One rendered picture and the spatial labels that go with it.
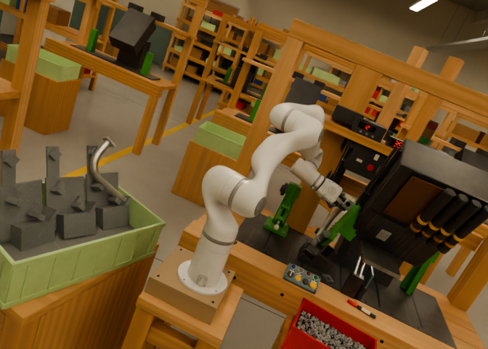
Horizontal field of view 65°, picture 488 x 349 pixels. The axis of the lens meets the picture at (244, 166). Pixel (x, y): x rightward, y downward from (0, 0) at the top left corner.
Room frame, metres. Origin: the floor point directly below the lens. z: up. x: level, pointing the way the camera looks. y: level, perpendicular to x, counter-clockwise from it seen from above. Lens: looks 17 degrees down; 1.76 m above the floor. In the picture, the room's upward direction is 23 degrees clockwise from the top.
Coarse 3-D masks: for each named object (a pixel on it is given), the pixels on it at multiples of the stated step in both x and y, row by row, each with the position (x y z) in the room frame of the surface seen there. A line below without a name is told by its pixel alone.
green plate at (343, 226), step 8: (352, 208) 1.74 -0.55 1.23; (360, 208) 1.66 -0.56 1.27; (344, 216) 1.74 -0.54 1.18; (352, 216) 1.66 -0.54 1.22; (336, 224) 1.75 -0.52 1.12; (344, 224) 1.66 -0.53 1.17; (352, 224) 1.67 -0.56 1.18; (336, 232) 1.67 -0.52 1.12; (344, 232) 1.67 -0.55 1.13; (352, 232) 1.67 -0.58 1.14
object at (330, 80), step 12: (252, 24) 9.15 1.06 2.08; (264, 36) 8.65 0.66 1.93; (240, 48) 8.68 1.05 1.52; (264, 48) 8.76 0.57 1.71; (276, 60) 8.67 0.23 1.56; (324, 60) 8.56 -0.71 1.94; (264, 72) 8.98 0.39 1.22; (300, 72) 8.59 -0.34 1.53; (312, 72) 8.63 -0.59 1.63; (324, 72) 8.63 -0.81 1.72; (336, 84) 8.62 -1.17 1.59; (324, 96) 8.63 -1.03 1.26; (216, 108) 8.72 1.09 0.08; (240, 108) 8.75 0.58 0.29; (324, 132) 9.01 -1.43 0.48
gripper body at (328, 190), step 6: (324, 180) 1.80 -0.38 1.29; (330, 180) 1.82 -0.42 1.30; (324, 186) 1.79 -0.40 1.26; (330, 186) 1.80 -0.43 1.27; (336, 186) 1.81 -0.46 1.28; (318, 192) 1.78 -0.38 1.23; (324, 192) 1.77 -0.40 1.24; (330, 192) 1.78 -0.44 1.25; (336, 192) 1.79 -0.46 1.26; (324, 198) 1.77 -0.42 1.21; (330, 198) 1.76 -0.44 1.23; (336, 198) 1.77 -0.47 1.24
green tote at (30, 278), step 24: (120, 192) 1.54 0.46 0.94; (144, 216) 1.46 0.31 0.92; (96, 240) 1.13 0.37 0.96; (120, 240) 1.22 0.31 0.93; (144, 240) 1.34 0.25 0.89; (0, 264) 0.91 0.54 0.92; (24, 264) 0.90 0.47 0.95; (48, 264) 0.98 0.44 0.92; (72, 264) 1.06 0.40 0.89; (96, 264) 1.15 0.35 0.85; (120, 264) 1.25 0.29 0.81; (0, 288) 0.89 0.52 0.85; (24, 288) 0.93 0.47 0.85; (48, 288) 0.99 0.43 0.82
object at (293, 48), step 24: (288, 48) 2.12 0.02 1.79; (288, 72) 2.11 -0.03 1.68; (360, 72) 2.07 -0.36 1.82; (264, 96) 2.12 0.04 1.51; (360, 96) 2.06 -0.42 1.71; (264, 120) 2.12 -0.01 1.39; (336, 120) 2.07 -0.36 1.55; (336, 144) 2.06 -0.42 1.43; (240, 168) 2.12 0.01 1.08; (312, 192) 2.06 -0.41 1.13; (288, 216) 2.07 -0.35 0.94; (480, 264) 1.93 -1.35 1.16; (456, 288) 1.97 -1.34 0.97; (480, 288) 1.92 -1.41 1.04
